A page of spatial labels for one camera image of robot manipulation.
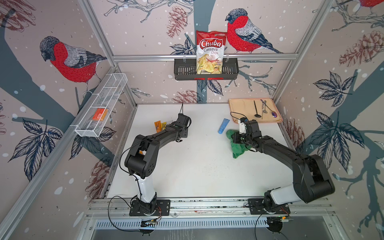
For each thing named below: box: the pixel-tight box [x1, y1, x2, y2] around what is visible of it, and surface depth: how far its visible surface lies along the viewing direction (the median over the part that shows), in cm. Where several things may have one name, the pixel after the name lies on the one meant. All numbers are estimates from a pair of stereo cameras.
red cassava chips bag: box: [196, 30, 227, 75], surface depth 87 cm
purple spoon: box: [261, 99, 278, 118], surface depth 116 cm
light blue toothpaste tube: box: [218, 118, 230, 134], surface depth 109 cm
